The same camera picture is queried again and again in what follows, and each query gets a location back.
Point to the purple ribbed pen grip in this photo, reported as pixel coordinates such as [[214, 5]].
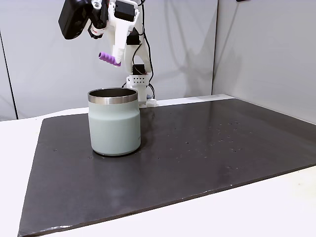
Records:
[[107, 58]]

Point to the pale green steel cup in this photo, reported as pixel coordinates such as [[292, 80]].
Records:
[[114, 123]]

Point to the black table mat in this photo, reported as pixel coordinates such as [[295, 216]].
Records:
[[197, 160]]

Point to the black camera box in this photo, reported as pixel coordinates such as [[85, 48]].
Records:
[[72, 19]]

